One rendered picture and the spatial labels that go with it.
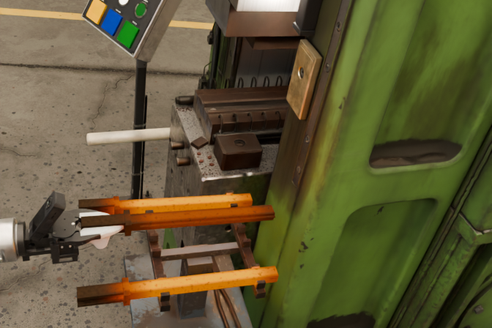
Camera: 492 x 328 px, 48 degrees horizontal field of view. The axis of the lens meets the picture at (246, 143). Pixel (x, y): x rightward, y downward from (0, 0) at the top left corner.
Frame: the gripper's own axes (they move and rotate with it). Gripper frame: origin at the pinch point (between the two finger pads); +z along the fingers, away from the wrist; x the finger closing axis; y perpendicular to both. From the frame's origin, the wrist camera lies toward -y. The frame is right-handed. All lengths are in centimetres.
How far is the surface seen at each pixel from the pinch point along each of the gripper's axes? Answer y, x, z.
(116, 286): 5.5, 12.7, -1.4
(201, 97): 5, -53, 30
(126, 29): 2, -91, 11
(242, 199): 7.1, -9.9, 31.8
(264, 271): 6.8, 13.1, 30.7
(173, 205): 6.6, -9.7, 14.1
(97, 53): 106, -253, 8
